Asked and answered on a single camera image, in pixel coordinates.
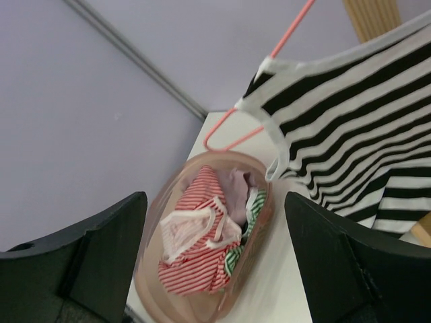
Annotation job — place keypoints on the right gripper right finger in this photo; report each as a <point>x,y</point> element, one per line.
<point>354,274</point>

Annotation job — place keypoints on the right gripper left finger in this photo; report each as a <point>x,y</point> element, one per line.
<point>81,273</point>

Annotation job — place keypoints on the red striped tank top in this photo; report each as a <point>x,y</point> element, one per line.
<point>197,236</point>

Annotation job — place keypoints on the green striped tank top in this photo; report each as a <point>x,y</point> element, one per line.
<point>253,208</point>

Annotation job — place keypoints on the black white striped tank top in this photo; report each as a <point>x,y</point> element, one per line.
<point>354,128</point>

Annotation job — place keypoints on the mauve tank top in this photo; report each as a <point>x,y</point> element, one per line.
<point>240,190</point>

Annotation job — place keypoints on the pink plastic basin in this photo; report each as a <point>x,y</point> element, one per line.
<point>147,297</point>

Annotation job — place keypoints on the wooden clothes rack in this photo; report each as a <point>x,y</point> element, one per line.
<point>371,19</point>

